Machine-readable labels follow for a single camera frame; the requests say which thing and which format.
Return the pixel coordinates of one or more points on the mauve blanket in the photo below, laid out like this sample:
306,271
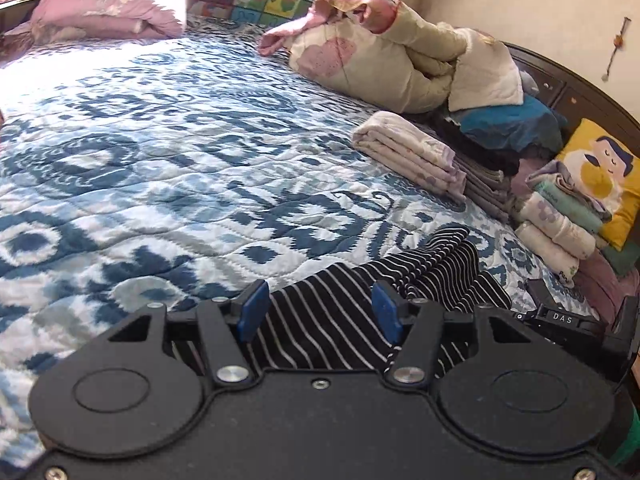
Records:
600,285

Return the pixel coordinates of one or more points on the dark white-striped shirt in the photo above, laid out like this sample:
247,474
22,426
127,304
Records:
320,310

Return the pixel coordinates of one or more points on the blue white patterned quilt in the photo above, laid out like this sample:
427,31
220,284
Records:
175,160

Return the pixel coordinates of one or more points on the folded white purple-flowered cloth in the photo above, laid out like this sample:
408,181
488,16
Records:
555,222

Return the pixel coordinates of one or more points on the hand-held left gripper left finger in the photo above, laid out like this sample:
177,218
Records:
252,312

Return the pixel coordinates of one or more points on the dark wooden headboard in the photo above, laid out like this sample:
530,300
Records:
575,90

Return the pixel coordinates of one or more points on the folded grey purple cloth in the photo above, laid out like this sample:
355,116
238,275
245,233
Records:
565,180

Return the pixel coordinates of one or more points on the yellow printed cushion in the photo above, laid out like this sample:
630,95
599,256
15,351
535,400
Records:
600,180

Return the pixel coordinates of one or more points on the black folded clothes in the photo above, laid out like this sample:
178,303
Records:
480,152

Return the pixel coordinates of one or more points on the dark desk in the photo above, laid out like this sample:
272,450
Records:
17,12

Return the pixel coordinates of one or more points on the folded light pink cloth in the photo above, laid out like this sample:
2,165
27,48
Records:
405,150

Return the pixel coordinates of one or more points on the folded grey clothes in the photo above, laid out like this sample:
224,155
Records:
485,185

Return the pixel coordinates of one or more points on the hanging wall ornament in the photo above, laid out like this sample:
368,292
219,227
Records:
617,40

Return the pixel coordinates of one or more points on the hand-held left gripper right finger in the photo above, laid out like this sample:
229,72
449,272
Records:
387,315

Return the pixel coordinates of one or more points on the teal cloth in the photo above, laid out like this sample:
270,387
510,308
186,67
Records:
510,122

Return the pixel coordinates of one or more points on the folded mint green cloth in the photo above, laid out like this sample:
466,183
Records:
570,207

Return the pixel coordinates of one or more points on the dark green cloth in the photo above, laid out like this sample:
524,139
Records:
622,259

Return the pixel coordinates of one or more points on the pink pillow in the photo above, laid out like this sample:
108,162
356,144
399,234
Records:
110,5

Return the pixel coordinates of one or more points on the floral cream pink comforter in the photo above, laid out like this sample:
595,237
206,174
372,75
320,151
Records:
360,55

